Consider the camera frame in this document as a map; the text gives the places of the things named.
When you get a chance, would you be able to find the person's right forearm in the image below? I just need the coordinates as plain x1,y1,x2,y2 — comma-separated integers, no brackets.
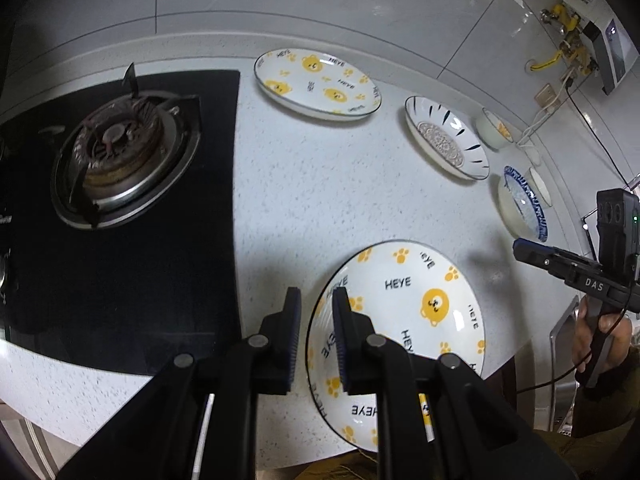
572,330,640,441

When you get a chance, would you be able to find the large bear print plate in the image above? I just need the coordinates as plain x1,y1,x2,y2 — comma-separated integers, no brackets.
306,240,487,453

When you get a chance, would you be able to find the stainless steel sink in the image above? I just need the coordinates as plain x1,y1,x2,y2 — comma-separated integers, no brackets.
548,295,583,433

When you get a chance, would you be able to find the white water heater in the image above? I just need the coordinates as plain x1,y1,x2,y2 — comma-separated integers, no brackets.
562,0,640,96

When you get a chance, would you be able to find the orange flower white bowl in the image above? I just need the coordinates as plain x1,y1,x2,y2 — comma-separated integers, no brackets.
475,107,514,151

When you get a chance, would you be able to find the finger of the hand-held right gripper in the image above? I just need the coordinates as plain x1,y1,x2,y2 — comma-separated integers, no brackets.
512,238,599,281

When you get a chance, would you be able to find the yellow gas hose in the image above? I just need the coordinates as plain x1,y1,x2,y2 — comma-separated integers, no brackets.
527,55,563,73

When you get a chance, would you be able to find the blue rimmed white bowl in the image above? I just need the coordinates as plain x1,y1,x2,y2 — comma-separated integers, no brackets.
497,165,549,242

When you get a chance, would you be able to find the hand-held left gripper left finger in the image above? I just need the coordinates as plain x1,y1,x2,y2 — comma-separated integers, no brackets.
57,286,302,480

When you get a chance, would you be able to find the yellow gas valve assembly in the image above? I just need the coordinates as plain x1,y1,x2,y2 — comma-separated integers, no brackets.
540,4,598,77

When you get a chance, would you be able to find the gas burner with steel ring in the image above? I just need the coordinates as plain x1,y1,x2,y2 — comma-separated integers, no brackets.
51,95,198,231

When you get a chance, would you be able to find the oval bear print plate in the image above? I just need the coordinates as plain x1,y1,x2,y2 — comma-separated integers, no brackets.
253,48,382,122

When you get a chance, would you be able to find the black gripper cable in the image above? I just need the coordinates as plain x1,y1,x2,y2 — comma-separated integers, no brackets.
515,280,640,393

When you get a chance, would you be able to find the black glass gas stove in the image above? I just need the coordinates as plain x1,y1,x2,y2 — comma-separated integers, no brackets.
0,69,242,376

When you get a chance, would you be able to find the black power cable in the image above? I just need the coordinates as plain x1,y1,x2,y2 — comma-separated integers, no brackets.
567,91,631,183

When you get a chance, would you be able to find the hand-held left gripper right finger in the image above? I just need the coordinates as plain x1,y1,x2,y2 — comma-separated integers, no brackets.
331,287,576,480

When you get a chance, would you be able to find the person's right hand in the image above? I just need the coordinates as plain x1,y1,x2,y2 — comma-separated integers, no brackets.
571,295,633,374

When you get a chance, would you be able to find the black pan support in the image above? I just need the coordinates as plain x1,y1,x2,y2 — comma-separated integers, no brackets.
67,62,183,229

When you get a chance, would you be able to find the small white dish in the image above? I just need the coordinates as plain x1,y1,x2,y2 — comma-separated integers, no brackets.
528,167,553,207

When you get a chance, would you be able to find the black striped patterned plate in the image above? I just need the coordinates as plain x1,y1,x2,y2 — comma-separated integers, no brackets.
404,95,490,182

